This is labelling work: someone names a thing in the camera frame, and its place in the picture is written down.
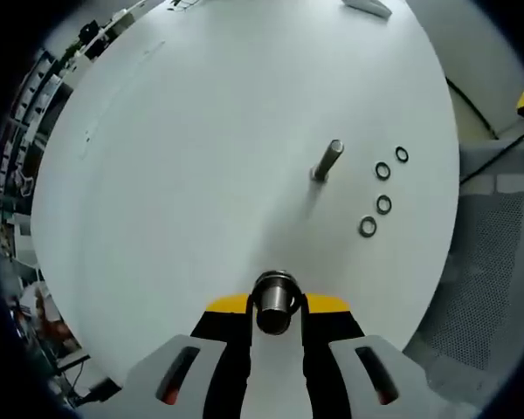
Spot large nut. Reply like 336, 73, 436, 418
252, 269, 299, 292

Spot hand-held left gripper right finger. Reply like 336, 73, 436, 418
300, 292, 438, 419

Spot black cable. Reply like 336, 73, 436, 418
445, 76, 500, 141
459, 128, 524, 182

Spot large threaded steel stud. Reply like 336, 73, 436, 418
252, 269, 299, 336

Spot white shelving unit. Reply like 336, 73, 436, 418
2, 47, 75, 132

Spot grey mesh office chair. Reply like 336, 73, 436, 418
401, 143, 524, 396

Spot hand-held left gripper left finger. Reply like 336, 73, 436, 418
121, 292, 253, 419

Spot small threaded steel stud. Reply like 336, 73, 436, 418
308, 138, 345, 182

